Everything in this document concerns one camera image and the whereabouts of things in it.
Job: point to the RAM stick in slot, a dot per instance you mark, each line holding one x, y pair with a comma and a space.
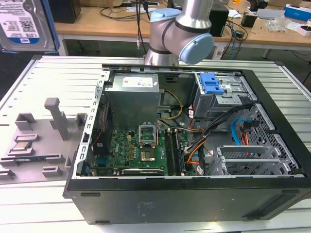
179, 155

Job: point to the silver CPU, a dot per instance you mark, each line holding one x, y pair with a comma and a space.
22, 145

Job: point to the hard disk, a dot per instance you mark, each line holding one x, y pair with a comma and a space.
19, 21

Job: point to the blue disk bay latch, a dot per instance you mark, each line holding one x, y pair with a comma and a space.
209, 83

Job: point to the silver disk bay cage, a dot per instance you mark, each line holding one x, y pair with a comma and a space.
218, 106

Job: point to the small black box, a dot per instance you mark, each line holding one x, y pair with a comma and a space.
249, 20

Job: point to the grey parts rack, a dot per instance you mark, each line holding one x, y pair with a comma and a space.
48, 145

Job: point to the black upright box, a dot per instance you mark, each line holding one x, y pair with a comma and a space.
218, 21

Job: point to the clear plastic bag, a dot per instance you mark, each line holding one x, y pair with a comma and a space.
278, 24

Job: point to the blue cardboard box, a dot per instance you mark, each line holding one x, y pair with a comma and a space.
297, 11

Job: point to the large black box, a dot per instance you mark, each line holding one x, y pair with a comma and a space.
65, 11

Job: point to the CPU socket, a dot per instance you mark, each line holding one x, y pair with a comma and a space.
147, 155

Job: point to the black case fan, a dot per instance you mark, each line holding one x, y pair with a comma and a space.
100, 143

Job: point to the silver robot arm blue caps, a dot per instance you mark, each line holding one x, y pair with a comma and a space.
189, 21

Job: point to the flat grey box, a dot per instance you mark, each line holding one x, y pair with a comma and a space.
271, 13

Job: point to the wooden desk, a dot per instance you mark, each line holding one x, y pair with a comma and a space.
109, 26

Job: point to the grey power supply unit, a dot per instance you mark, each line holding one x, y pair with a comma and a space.
131, 102

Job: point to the black open PC case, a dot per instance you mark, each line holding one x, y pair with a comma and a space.
170, 204

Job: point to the silver expansion slot bracket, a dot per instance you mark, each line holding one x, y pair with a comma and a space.
245, 153

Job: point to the black graphics card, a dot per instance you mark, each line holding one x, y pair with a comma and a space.
143, 171

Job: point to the green motherboard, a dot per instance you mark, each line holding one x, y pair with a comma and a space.
121, 148

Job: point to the white box black inlay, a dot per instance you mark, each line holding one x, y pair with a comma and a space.
305, 29

